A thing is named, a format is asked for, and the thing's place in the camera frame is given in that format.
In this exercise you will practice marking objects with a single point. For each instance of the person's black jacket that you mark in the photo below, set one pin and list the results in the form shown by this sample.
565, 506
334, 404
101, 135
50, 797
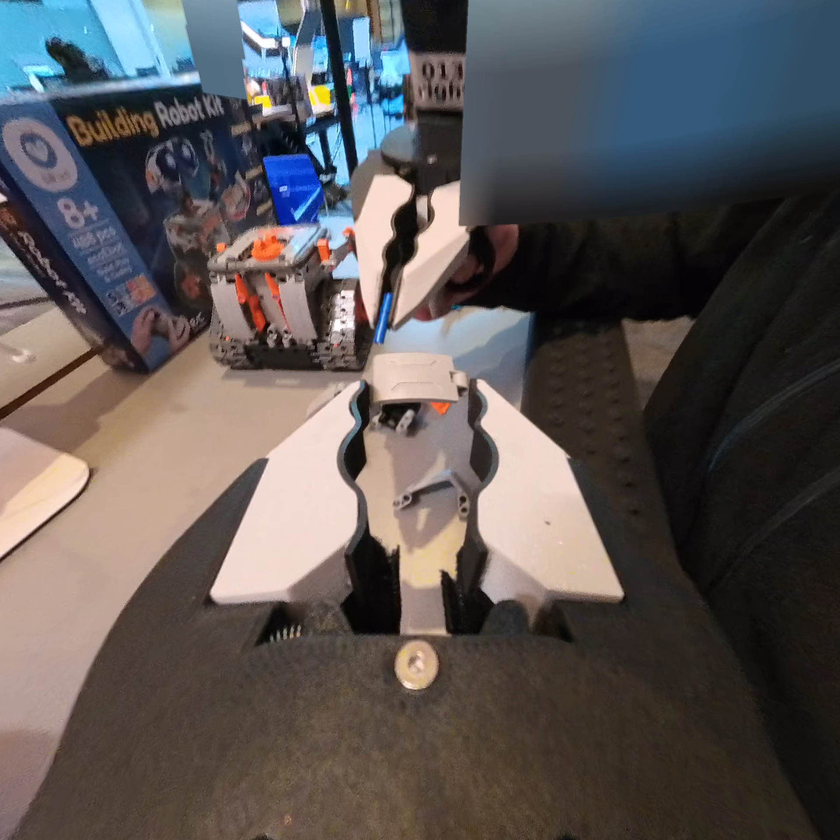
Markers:
754, 459

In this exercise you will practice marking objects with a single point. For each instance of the white book stand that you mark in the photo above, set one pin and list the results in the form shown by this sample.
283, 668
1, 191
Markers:
33, 485

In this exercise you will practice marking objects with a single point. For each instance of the blue robot kit box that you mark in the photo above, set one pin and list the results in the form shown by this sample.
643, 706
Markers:
118, 216

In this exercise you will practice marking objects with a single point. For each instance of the blue axle pin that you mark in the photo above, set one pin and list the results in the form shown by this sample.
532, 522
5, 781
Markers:
384, 318

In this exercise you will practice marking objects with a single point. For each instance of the grey orange tracked toy robot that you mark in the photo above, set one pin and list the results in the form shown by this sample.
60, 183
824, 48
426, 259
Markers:
289, 302

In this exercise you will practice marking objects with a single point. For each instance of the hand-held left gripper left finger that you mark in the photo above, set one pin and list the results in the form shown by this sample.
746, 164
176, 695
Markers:
289, 531

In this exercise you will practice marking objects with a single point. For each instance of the person's right forearm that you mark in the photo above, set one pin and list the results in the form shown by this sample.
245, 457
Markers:
590, 262

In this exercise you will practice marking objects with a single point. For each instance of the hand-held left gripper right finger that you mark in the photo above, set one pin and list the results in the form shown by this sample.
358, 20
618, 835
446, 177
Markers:
551, 531

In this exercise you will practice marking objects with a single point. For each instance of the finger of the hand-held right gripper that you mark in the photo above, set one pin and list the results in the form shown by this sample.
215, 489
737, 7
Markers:
374, 223
433, 262

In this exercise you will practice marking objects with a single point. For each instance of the grey curved panel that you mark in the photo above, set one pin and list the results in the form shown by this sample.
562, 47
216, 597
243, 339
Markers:
413, 377

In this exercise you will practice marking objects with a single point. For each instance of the blue plastic bin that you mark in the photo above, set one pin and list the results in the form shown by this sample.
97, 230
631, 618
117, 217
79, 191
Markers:
292, 190

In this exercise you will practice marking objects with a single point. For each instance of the black pole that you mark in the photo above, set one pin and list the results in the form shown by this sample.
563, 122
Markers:
338, 85

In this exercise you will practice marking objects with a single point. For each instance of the person's right hand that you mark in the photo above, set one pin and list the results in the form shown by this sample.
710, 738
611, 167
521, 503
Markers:
505, 246

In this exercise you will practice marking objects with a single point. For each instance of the small grey angled beam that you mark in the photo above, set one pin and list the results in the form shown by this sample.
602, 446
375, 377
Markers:
433, 491

